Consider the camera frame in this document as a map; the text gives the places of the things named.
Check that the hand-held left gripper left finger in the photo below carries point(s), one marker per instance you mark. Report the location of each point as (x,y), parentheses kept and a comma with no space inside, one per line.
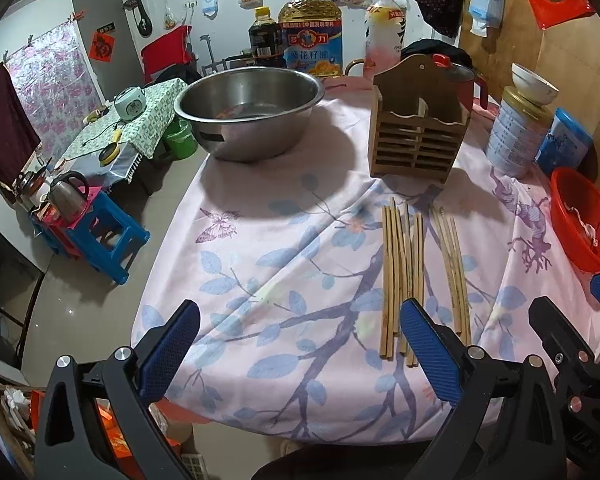
(172,345)

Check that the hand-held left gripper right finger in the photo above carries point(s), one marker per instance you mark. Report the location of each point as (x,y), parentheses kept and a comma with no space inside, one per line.
(425,350)

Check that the pile of wooden chopsticks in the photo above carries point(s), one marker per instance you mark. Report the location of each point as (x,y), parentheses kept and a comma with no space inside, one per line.
(386,280)

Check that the wooden slatted utensil holder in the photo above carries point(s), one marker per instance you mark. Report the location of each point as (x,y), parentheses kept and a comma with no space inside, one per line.
(415,155)

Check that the red plastic basket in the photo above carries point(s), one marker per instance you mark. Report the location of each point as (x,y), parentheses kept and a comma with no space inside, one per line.
(570,240)

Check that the white plastic scrap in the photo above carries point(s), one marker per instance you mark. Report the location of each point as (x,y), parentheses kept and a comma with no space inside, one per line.
(589,230)

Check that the orange red box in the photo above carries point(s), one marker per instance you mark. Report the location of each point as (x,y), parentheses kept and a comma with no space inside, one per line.
(111,422)

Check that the blue plastic stool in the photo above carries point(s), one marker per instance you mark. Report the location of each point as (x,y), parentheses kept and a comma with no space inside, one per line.
(132,232)

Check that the pink floral tablecloth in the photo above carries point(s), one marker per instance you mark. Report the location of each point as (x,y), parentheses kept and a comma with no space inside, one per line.
(290,270)

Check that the person's dark pants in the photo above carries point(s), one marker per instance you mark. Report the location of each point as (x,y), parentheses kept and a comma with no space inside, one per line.
(330,467)

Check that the blue lidded canister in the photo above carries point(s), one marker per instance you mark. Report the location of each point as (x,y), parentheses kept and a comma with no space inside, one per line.
(565,140)

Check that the pink plastic stool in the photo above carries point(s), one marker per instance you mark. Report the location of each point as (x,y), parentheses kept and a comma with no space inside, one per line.
(94,193)

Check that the steel electric kettle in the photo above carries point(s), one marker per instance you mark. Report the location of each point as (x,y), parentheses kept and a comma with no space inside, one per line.
(67,200)

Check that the milk powder tin gold lid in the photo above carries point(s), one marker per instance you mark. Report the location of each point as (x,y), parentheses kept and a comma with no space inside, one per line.
(515,135)

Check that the grey blue lace tablecloth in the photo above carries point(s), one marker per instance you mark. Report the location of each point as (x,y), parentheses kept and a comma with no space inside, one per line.
(92,167)

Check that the small yellow pan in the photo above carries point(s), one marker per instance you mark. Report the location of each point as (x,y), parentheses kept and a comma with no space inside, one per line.
(110,154)

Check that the green plastic bucket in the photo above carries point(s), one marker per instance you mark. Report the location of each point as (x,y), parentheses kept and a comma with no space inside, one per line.
(180,140)

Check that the white ceramic bowl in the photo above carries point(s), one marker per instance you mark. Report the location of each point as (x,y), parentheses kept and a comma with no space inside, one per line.
(530,90)

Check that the green patterned tablecloth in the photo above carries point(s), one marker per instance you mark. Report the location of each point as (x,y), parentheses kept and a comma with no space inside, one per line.
(145,130)

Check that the copper kettle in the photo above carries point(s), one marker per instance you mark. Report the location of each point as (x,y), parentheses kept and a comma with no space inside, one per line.
(27,182)

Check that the stainless steel basin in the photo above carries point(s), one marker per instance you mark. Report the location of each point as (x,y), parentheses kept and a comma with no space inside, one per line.
(260,130)

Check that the yellow toy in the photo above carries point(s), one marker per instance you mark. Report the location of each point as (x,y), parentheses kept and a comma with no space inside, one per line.
(94,116)

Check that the pale green rice cooker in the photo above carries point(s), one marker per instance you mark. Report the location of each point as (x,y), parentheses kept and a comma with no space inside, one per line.
(129,105)

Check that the large round wooden board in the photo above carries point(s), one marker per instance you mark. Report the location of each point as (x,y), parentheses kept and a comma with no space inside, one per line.
(530,45)

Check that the black cloth on chair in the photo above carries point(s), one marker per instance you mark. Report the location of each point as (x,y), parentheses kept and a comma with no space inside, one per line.
(180,74)

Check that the dark red hanging cloth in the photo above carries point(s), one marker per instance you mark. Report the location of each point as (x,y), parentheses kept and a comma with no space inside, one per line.
(5,120)

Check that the grey door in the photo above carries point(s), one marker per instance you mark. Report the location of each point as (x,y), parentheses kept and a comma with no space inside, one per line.
(115,70)

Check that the pink floral plastic sheet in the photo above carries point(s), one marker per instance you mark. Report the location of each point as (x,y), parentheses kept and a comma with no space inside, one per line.
(50,90)

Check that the grey metal rack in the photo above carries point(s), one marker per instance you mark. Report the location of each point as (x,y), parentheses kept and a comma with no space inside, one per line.
(225,63)

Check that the grey metal crutch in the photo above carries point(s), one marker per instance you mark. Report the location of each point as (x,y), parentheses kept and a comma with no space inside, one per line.
(210,55)

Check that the red chair cover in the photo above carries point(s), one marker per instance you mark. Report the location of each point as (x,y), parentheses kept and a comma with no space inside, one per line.
(165,52)

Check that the black jacket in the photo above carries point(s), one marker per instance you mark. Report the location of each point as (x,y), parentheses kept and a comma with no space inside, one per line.
(420,50)

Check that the small red paper poster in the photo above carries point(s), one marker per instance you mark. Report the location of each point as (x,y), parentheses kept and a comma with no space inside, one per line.
(101,47)

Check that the dark soy sauce bottle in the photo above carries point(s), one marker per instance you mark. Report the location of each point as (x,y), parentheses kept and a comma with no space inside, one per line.
(265,40)

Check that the pink white drink bottle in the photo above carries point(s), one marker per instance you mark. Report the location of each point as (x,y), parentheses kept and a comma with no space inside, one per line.
(385,30)

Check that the small black door sign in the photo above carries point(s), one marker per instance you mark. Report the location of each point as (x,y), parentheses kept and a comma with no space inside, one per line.
(106,28)

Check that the small clear hanging bag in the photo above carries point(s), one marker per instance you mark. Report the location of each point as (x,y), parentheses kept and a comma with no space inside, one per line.
(169,20)

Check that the large cooking oil bottle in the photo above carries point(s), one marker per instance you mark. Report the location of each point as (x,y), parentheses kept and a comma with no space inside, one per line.
(312,45)

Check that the black sling bag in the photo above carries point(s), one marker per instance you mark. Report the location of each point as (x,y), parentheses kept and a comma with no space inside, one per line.
(142,17)

